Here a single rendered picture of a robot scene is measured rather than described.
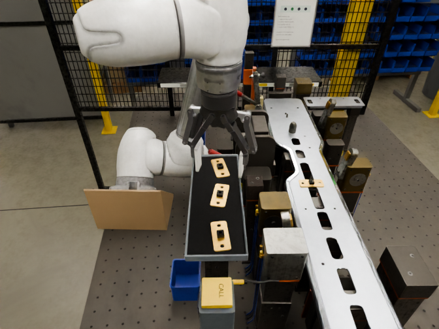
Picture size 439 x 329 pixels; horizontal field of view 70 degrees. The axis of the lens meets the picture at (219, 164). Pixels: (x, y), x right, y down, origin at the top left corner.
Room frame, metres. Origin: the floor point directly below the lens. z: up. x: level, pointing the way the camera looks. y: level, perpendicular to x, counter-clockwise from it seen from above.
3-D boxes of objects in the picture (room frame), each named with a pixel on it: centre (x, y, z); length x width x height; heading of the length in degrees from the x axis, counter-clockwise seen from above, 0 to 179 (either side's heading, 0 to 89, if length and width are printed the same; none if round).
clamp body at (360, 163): (0.89, -0.51, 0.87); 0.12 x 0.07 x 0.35; 91
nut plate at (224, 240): (0.47, 0.00, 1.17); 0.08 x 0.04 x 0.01; 7
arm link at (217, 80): (0.60, 0.00, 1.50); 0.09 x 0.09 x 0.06
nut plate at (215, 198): (0.60, 0.00, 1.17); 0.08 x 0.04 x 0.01; 170
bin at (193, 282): (0.61, 0.11, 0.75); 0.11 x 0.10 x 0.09; 1
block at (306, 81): (1.57, -0.44, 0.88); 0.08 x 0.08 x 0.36; 1
